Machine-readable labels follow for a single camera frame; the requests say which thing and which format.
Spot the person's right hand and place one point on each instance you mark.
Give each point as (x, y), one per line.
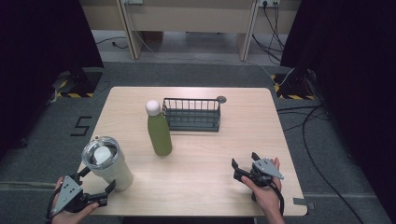
(267, 197)

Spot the stand base with hazard tape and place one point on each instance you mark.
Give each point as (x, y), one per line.
(295, 85)
(81, 84)

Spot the white wall power outlet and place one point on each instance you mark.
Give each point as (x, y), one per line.
(133, 1)
(269, 2)

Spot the person's left hand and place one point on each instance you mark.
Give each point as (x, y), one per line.
(70, 218)

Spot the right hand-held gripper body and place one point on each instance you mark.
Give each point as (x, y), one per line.
(267, 168)

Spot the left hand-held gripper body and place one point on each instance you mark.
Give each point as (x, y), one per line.
(70, 196)

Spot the beige desk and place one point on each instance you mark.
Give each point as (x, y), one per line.
(190, 18)

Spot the black curtain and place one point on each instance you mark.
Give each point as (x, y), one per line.
(351, 77)
(40, 62)

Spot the grey tape strip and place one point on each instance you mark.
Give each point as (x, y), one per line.
(303, 202)

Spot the green bottle with white cap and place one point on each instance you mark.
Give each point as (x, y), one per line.
(159, 133)

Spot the cream tumbler with clear lid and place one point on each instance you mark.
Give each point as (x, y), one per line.
(115, 172)

